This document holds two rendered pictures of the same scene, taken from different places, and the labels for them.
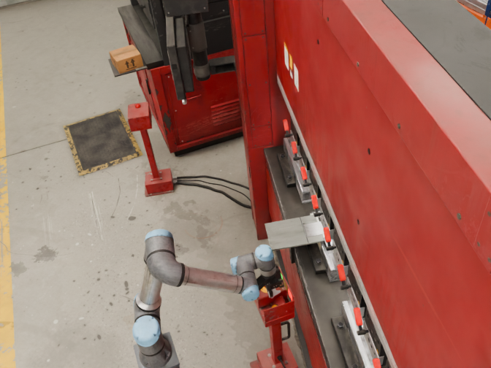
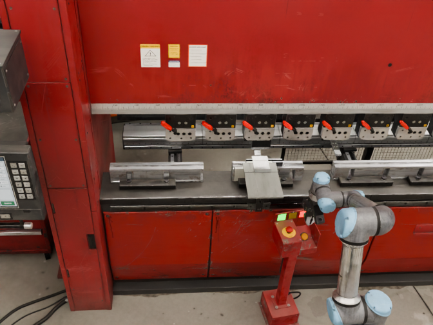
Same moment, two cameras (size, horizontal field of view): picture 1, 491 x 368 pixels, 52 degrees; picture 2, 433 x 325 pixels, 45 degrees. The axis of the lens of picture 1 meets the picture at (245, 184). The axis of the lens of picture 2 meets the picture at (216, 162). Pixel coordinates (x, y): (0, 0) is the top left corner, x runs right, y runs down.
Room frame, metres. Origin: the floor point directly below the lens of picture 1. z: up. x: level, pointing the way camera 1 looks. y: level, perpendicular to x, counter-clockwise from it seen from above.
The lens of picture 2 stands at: (1.99, 1.78, 2.84)
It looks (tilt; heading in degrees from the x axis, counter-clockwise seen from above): 41 degrees down; 268
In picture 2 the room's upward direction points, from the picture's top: 4 degrees clockwise
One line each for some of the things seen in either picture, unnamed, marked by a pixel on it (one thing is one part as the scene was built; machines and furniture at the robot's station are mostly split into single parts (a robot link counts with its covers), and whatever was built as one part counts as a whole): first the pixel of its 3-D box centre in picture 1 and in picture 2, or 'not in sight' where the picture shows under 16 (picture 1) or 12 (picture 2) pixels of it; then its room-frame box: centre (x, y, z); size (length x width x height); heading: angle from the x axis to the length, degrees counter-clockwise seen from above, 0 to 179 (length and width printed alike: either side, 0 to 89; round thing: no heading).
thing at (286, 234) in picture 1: (293, 232); (262, 180); (1.68, -0.21, 1.00); 0.26 x 0.18 x 0.01; 95
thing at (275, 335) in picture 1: (275, 334); (286, 274); (1.48, -0.07, 0.39); 0.05 x 0.05 x 0.54; 14
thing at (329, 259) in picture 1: (325, 244); (267, 171); (1.64, -0.36, 0.92); 0.39 x 0.06 x 0.10; 5
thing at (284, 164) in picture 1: (286, 169); (147, 184); (2.28, -0.25, 0.89); 0.30 x 0.05 x 0.03; 5
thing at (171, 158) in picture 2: not in sight; (174, 144); (2.17, -0.70, 0.81); 0.64 x 0.08 x 0.14; 95
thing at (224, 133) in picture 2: (310, 159); (220, 122); (1.91, -0.34, 1.26); 0.15 x 0.09 x 0.17; 5
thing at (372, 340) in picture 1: (382, 335); (410, 122); (0.92, -0.42, 1.26); 0.15 x 0.09 x 0.17; 5
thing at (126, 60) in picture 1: (126, 57); not in sight; (3.65, 0.82, 1.04); 0.30 x 0.26 x 0.12; 17
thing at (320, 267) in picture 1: (313, 248); (265, 182); (1.65, -0.30, 0.89); 0.30 x 0.05 x 0.03; 5
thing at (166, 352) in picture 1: (153, 348); not in sight; (1.23, 0.50, 0.82); 0.15 x 0.15 x 0.10
